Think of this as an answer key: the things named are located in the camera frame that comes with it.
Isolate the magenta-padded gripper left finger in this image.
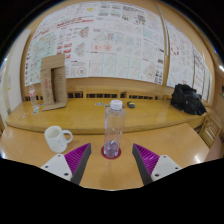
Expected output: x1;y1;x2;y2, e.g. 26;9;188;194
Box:
40;142;92;186

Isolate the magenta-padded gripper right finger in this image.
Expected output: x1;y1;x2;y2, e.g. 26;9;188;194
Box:
131;143;183;187

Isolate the clear plastic bottle white cap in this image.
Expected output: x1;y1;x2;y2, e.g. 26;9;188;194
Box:
103;99;127;159

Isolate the flat round red coaster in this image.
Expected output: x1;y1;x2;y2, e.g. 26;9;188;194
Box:
100;145;123;160

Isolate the white ceramic mug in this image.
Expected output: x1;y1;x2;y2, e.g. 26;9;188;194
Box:
44;125;74;155

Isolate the wooden chair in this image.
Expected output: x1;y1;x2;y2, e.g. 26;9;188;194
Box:
198;111;223;148

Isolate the black bag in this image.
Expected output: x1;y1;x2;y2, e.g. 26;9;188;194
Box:
170;83;208;117

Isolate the clear bottle with red label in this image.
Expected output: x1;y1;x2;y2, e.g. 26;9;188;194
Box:
28;81;40;110

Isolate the brown cardboard stand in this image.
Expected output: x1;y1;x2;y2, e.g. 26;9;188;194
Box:
40;54;68;112

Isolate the white standing air conditioner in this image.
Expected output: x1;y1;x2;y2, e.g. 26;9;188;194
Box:
0;41;30;116

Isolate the large wall poster with diagrams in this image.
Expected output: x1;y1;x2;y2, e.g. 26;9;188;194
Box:
164;19;213;103

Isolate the large wall poster with map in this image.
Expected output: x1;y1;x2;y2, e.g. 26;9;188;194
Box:
24;1;166;87

